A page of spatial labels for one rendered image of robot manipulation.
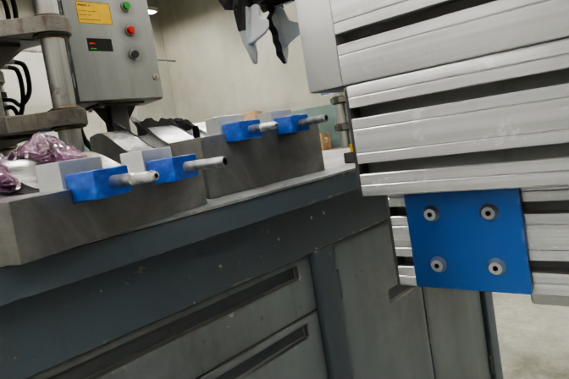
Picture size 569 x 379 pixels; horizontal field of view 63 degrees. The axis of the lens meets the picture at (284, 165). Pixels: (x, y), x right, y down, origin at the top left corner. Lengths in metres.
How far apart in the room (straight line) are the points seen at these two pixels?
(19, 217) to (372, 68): 0.32
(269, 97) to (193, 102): 1.90
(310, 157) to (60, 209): 0.47
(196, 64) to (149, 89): 8.01
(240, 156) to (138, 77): 0.98
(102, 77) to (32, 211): 1.16
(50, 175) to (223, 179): 0.27
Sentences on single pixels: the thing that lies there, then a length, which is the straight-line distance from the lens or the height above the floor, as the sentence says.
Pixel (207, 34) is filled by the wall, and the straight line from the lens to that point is 9.48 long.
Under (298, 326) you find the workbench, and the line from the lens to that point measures 0.80.
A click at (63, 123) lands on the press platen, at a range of 1.36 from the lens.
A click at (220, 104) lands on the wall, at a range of 9.24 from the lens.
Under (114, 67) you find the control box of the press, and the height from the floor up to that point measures 1.18.
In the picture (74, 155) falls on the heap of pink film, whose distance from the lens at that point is 0.67.
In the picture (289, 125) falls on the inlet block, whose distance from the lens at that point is 0.75.
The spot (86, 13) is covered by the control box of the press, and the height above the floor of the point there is 1.35.
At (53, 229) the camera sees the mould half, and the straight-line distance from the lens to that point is 0.47.
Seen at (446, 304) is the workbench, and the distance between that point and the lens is 1.23.
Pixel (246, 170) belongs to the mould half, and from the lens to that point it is 0.71.
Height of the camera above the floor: 0.87
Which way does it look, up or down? 4 degrees down
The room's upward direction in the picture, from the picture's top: 9 degrees counter-clockwise
